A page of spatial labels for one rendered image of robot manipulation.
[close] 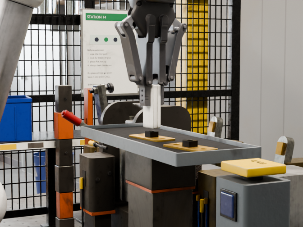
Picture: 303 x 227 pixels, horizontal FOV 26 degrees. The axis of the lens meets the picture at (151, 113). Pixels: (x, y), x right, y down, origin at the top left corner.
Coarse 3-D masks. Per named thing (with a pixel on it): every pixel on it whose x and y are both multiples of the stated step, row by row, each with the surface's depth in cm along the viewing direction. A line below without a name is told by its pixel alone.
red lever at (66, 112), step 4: (64, 112) 171; (68, 112) 171; (64, 116) 171; (68, 116) 171; (72, 116) 172; (76, 116) 173; (68, 120) 172; (72, 120) 172; (76, 120) 172; (80, 120) 173; (76, 124) 173; (80, 124) 173; (84, 124) 174
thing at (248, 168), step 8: (232, 160) 85; (240, 160) 85; (248, 160) 85; (256, 160) 84; (264, 160) 85; (224, 168) 83; (232, 168) 82; (240, 168) 80; (248, 168) 79; (256, 168) 80; (264, 168) 80; (272, 168) 81; (280, 168) 81; (248, 176) 79; (256, 176) 80
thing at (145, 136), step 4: (148, 132) 106; (152, 132) 105; (156, 132) 106; (132, 136) 108; (136, 136) 107; (140, 136) 106; (144, 136) 106; (148, 136) 106; (152, 136) 105; (156, 136) 106; (160, 136) 106; (164, 136) 106; (148, 140) 104; (152, 140) 103; (156, 140) 102; (160, 140) 102; (164, 140) 103; (168, 140) 103; (172, 140) 104
